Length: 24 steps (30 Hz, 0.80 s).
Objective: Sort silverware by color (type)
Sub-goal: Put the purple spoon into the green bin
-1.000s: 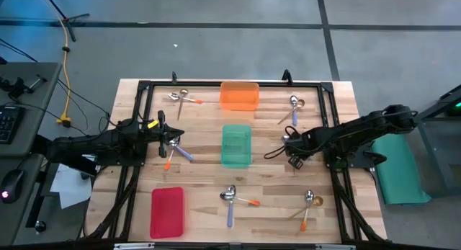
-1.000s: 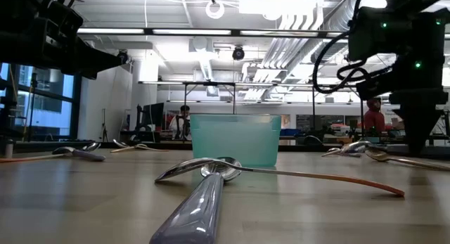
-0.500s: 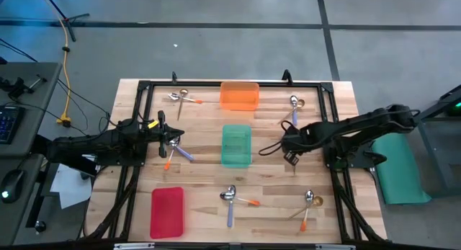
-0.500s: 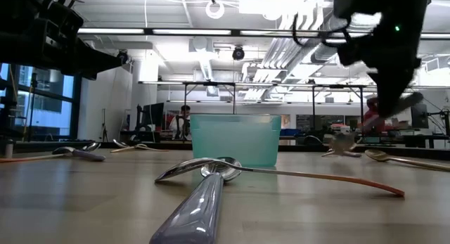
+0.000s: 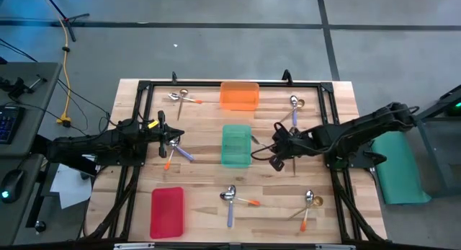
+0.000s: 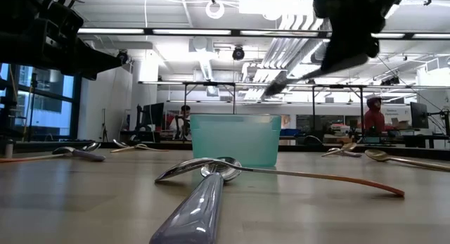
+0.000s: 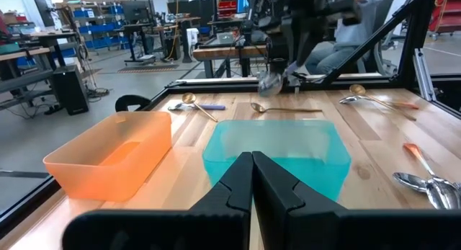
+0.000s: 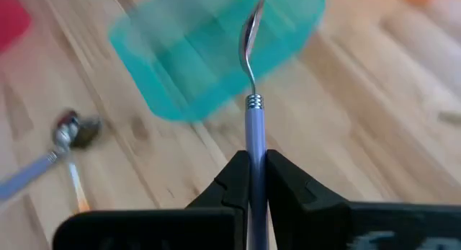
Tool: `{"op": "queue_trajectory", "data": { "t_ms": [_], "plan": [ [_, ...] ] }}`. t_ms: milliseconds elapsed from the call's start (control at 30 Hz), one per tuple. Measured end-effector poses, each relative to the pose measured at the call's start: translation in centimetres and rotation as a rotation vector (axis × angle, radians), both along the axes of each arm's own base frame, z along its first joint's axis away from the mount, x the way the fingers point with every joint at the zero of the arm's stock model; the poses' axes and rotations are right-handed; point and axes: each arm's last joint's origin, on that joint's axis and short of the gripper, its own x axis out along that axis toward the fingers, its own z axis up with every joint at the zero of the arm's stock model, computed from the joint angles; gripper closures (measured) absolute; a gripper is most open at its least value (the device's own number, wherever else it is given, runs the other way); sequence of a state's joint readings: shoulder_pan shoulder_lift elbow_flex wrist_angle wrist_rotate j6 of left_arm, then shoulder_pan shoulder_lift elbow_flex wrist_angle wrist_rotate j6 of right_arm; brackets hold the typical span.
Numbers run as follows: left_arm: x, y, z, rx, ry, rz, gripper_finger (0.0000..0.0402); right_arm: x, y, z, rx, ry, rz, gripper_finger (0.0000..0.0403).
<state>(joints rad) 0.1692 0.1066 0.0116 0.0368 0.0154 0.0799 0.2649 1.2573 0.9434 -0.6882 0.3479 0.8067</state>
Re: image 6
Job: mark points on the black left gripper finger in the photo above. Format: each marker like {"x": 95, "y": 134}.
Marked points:
{"x": 91, "y": 61}

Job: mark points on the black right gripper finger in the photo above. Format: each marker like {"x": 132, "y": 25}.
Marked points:
{"x": 351, "y": 49}

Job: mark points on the large glass window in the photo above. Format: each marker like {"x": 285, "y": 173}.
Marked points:
{"x": 49, "y": 114}

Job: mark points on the small black tripod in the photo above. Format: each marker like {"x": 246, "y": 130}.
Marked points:
{"x": 104, "y": 128}

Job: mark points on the person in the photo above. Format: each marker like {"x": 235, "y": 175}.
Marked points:
{"x": 183, "y": 122}
{"x": 374, "y": 117}

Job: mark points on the black computer monitor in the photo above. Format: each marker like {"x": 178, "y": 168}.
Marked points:
{"x": 419, "y": 114}
{"x": 153, "y": 115}

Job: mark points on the blue crate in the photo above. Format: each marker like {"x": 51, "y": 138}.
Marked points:
{"x": 290, "y": 132}

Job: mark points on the small white cylinder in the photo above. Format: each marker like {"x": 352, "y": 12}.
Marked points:
{"x": 8, "y": 149}

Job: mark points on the black overhead light bar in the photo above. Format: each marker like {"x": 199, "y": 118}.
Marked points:
{"x": 235, "y": 32}

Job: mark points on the teal translucent plastic bin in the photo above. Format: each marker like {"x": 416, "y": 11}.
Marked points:
{"x": 235, "y": 138}

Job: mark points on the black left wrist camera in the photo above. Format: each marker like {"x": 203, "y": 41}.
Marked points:
{"x": 65, "y": 22}

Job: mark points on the black workstation frame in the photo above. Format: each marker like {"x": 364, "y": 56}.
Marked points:
{"x": 337, "y": 86}
{"x": 209, "y": 83}

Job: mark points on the black aluminium table frame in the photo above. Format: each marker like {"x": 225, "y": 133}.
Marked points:
{"x": 42, "y": 146}

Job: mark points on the black dome ceiling camera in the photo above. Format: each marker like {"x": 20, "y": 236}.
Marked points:
{"x": 238, "y": 53}

